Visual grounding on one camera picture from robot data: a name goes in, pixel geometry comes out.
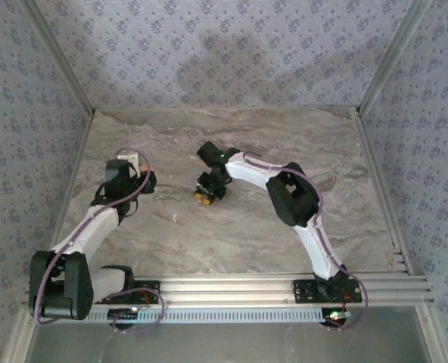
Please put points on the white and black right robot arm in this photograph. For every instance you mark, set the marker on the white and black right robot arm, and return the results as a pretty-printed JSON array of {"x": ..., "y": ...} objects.
[{"x": 322, "y": 246}]

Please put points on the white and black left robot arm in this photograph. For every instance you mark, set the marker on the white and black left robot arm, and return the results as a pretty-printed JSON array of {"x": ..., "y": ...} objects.
[{"x": 95, "y": 227}]

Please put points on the black controller board green light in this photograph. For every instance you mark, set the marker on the black controller board green light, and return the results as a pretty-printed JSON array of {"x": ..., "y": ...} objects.
[
  {"x": 331, "y": 319},
  {"x": 122, "y": 317}
]

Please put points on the aluminium table side rail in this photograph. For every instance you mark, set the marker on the aluminium table side rail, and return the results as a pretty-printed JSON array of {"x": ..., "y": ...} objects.
[
  {"x": 378, "y": 177},
  {"x": 77, "y": 166}
]

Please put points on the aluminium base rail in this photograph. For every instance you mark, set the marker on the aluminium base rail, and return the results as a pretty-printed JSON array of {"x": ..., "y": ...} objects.
[{"x": 228, "y": 289}]

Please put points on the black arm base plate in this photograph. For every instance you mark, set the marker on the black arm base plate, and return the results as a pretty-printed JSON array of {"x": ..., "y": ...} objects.
[
  {"x": 150, "y": 289},
  {"x": 303, "y": 291}
]

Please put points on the aluminium frame post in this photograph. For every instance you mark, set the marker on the aluminium frame post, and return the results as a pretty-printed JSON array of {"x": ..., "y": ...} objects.
[
  {"x": 434, "y": 334},
  {"x": 16, "y": 349},
  {"x": 63, "y": 56},
  {"x": 389, "y": 56}
]

